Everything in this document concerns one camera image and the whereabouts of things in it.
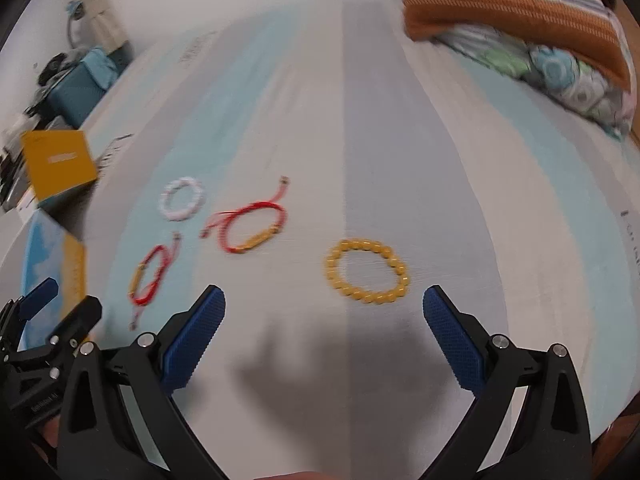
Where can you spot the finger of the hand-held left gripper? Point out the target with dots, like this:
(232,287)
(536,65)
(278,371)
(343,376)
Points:
(75,322)
(40,297)

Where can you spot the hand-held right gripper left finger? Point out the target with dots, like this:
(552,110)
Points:
(195,345)

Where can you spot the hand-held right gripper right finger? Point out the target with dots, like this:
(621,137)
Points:
(452,345)

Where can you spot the blue and white cardboard box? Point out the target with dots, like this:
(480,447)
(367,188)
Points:
(60,160)

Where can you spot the teal suitcase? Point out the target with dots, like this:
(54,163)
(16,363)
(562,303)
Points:
(75,95)

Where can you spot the black bag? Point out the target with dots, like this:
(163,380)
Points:
(55,65)

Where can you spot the striped blue bed blanket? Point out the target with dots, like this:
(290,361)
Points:
(350,110)

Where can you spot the cream curtain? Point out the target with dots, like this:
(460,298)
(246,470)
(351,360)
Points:
(112,25)

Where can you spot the floral quilt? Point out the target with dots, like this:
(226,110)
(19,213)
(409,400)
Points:
(565,80)

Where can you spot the blue desk lamp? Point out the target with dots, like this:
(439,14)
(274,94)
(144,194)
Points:
(76,8)

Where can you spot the striped orange pillow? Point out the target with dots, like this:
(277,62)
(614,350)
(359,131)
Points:
(500,10)

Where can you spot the wooden headboard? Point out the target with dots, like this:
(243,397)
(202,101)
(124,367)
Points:
(631,35)

